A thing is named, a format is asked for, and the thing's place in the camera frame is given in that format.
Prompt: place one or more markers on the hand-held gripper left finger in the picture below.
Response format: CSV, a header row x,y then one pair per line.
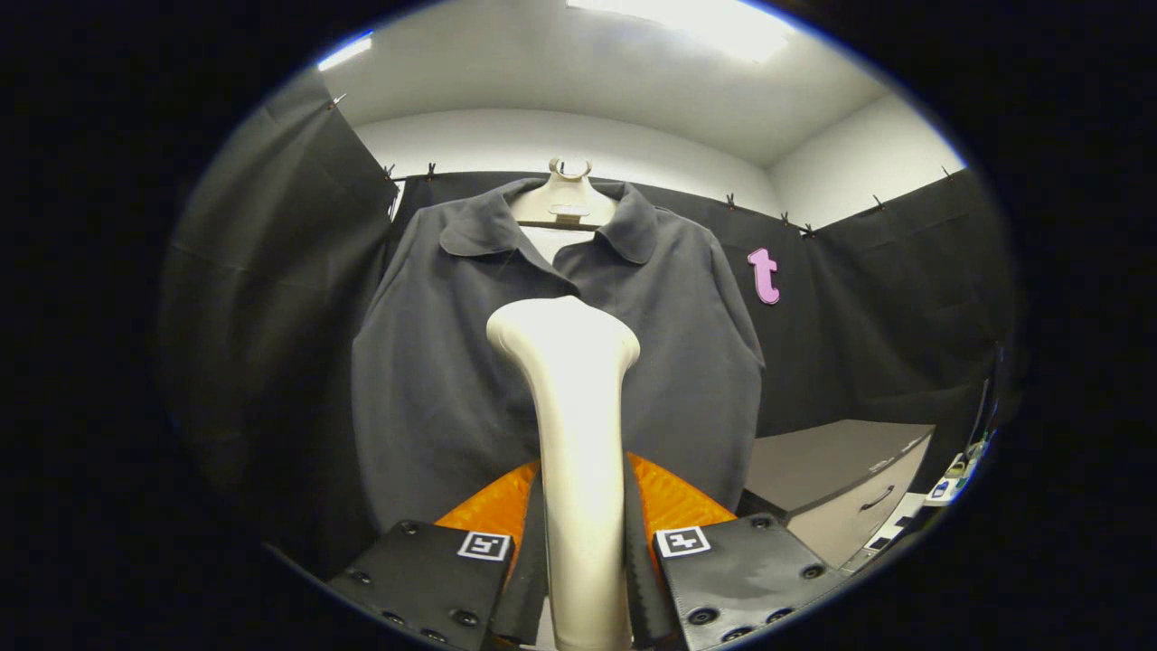
x,y
529,579

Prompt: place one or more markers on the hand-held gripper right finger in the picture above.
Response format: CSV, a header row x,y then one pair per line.
x,y
644,579

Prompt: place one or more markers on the white garment steamer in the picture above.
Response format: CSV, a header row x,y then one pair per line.
x,y
583,452

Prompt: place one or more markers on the dark grey button shirt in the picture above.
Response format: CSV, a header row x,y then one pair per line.
x,y
434,380

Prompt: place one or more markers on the beige clothes hanger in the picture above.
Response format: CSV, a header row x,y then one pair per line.
x,y
565,199

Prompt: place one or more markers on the grey drawer cabinet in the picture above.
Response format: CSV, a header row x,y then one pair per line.
x,y
823,466

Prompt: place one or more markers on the white tray of small items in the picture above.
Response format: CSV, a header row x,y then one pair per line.
x,y
954,470

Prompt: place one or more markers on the black backdrop cloth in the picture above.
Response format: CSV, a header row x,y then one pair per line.
x,y
271,298

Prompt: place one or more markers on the row of cloth clips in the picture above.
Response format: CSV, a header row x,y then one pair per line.
x,y
730,201

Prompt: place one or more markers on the small ceiling light panel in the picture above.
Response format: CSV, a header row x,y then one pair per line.
x,y
345,52

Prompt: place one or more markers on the large ceiling light panel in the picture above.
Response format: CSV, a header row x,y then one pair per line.
x,y
705,23

